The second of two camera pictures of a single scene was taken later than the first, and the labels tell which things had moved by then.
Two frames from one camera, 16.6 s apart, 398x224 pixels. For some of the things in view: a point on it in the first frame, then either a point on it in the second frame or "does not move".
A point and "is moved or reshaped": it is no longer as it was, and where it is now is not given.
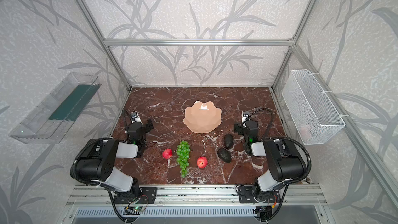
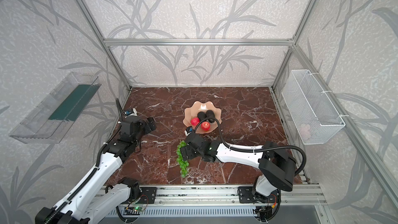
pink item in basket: x=306 y=131 does not move
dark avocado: x=228 y=141 -> x=210 y=113
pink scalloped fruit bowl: x=202 y=117 does not move
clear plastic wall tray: x=50 y=121 does not move
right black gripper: x=238 y=128 -> x=185 y=152
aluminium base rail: x=291 y=195 does not move
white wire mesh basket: x=313 y=113 does not move
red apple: x=167 y=153 -> x=195 y=121
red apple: x=202 y=162 -> x=205 y=126
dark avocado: x=224 y=155 is moved or reshaped
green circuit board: x=138 y=208 does not move
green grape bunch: x=183 y=153 does not move
